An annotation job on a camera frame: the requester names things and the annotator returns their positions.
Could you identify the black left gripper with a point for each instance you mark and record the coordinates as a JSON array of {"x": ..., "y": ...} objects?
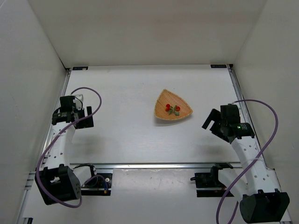
[{"x": 85, "y": 121}]

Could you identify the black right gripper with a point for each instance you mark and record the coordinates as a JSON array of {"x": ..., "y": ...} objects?
[{"x": 215, "y": 125}]

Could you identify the red cherry sprig with leaves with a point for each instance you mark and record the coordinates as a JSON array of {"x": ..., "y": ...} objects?
[{"x": 174, "y": 110}]

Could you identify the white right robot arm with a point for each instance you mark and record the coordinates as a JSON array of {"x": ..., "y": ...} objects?
[{"x": 259, "y": 198}]

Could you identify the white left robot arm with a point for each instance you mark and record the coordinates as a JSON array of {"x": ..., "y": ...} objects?
[{"x": 56, "y": 180}]

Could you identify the woven triangular fruit bowl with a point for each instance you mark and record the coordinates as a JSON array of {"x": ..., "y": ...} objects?
[{"x": 167, "y": 97}]

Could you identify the blue right corner label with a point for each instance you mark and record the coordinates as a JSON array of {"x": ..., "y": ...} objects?
[{"x": 218, "y": 66}]

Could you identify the blue corner label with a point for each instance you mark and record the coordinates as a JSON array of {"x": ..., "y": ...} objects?
[
  {"x": 80, "y": 68},
  {"x": 218, "y": 66}
]

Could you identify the blue left corner label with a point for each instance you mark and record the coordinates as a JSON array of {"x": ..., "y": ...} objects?
[{"x": 80, "y": 68}]

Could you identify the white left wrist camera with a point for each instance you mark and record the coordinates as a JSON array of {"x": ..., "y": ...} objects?
[{"x": 77, "y": 102}]

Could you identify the aluminium front table rail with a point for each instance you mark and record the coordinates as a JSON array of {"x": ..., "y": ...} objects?
[{"x": 153, "y": 165}]

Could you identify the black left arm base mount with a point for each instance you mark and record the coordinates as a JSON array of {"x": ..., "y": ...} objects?
[{"x": 101, "y": 185}]

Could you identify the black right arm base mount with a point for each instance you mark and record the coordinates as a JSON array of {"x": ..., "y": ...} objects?
[{"x": 208, "y": 184}]

